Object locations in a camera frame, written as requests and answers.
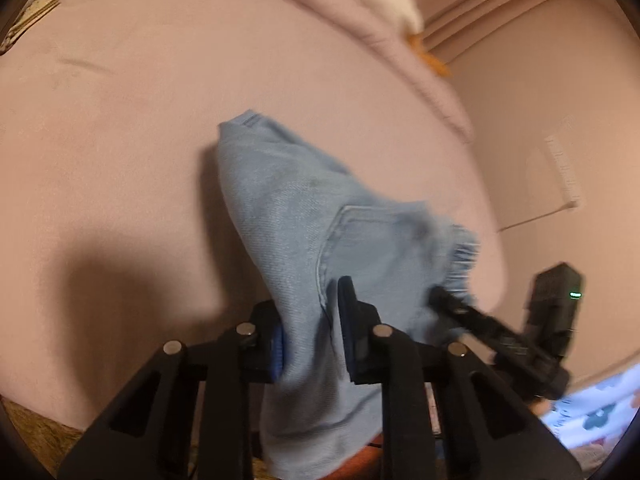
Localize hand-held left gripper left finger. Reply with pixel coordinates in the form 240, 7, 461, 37
57, 300, 288, 480

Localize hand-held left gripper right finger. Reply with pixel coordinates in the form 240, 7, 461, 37
337, 276, 583, 480

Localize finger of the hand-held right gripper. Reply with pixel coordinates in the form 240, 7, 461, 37
430, 285, 501, 356

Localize light blue denim pants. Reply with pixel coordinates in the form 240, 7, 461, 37
216, 109, 481, 478

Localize white flower printed cloth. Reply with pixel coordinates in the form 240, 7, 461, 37
540, 362, 640, 448

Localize red-brown cloth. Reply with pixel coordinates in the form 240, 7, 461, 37
345, 432, 386, 480

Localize pink bed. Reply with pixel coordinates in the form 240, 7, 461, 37
0, 0, 508, 433

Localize pink curtain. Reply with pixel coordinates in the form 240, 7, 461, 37
400, 0, 586, 61

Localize pink comforter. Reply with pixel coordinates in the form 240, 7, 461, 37
185, 0, 476, 143

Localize cream printed garment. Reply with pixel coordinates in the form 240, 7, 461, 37
0, 0, 76, 56

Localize white wall socket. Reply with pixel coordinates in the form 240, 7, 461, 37
542, 132, 583, 211

